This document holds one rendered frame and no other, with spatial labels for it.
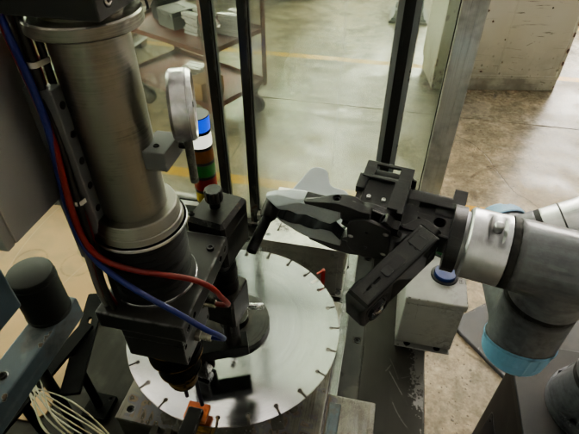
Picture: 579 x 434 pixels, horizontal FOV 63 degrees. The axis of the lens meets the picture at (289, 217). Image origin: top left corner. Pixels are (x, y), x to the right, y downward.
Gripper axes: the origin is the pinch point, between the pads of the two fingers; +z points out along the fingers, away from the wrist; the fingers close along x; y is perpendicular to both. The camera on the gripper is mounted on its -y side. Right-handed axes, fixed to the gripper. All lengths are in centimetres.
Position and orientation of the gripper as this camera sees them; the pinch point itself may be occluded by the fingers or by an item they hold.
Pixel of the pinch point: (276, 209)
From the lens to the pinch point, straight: 53.6
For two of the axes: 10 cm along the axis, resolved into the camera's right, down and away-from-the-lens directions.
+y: 3.6, -7.9, 5.0
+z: -9.3, -2.5, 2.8
